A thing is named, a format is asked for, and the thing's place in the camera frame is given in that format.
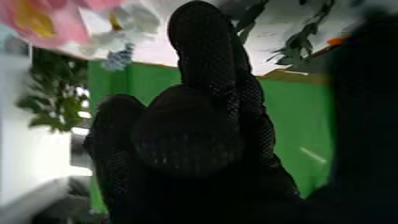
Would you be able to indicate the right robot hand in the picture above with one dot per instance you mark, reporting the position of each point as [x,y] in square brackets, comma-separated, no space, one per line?
[196,156]

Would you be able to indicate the pink flower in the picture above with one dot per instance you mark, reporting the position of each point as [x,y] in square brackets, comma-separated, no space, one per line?
[54,23]

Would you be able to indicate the green potted plant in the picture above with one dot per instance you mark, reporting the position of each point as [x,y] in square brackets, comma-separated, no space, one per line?
[55,100]

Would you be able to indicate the blue flower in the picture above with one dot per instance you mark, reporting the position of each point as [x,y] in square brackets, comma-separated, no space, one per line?
[119,58]

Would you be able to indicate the white sheet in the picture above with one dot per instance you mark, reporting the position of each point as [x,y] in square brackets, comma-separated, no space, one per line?
[157,46]

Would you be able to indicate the green sprig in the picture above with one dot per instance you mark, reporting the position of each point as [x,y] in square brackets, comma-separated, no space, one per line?
[251,15]
[299,40]

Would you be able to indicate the white flower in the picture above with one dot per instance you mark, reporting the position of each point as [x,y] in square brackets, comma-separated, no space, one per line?
[126,28]

